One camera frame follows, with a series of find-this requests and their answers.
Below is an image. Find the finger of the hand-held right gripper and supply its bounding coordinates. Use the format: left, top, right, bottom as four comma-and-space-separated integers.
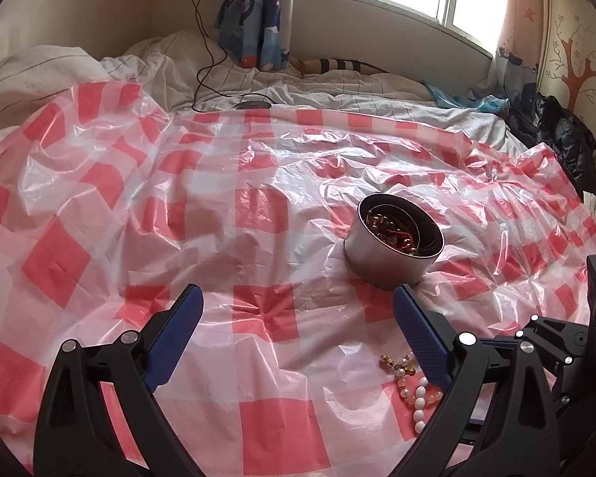
514, 314, 589, 408

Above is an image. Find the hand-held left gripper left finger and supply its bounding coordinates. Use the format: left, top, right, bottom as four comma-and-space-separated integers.
34, 283, 207, 477

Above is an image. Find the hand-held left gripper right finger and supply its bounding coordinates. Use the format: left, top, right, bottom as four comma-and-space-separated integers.
392, 283, 560, 477

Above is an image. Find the pink bead bracelet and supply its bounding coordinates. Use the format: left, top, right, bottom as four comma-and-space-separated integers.
398, 376, 446, 409

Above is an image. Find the white bead bracelet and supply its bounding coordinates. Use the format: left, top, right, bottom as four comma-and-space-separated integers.
410, 384, 430, 434

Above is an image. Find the round metal tin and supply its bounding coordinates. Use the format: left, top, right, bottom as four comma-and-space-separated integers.
343, 194, 445, 291

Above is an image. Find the red cord bracelet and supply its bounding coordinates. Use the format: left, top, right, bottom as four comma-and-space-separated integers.
386, 227, 422, 258

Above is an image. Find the amber bead bracelet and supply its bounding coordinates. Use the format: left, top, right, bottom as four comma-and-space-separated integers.
366, 213, 404, 245

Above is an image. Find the gold pearl charm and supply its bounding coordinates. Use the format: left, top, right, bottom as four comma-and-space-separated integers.
379, 352, 419, 377

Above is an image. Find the red checkered plastic sheet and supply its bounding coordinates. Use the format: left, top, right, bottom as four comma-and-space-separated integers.
0, 82, 596, 477

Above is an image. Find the black puffer jacket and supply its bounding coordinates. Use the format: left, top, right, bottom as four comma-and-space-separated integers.
505, 91, 596, 200

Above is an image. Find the blue plastic bag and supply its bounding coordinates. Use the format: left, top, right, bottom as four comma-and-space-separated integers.
426, 84, 512, 114

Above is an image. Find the white striped duvet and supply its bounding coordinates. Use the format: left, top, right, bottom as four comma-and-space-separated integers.
0, 29, 527, 156

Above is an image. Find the striped plush toy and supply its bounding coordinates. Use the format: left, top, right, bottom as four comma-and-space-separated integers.
290, 56, 394, 79

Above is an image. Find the whale print curtain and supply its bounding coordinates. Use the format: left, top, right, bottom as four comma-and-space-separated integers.
493, 0, 550, 91
213, 0, 299, 73

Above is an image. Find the black charging cable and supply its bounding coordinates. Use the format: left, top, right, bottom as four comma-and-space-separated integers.
191, 0, 275, 113

